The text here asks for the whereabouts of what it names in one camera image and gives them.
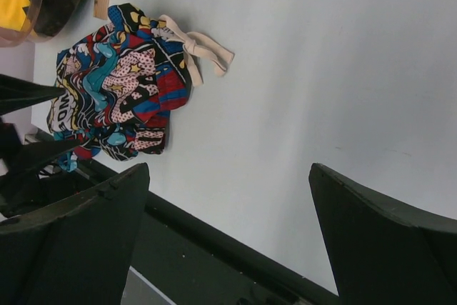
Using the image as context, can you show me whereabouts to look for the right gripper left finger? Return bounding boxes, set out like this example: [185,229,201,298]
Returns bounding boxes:
[1,163,149,304]

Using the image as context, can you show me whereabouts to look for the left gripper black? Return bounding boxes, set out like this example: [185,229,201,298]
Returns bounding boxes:
[1,74,79,218]

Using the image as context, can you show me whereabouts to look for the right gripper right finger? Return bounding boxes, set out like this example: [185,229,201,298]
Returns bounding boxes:
[308,163,456,304]

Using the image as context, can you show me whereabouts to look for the comic print shorts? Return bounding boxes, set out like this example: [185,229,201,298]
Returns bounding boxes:
[47,3,233,172]

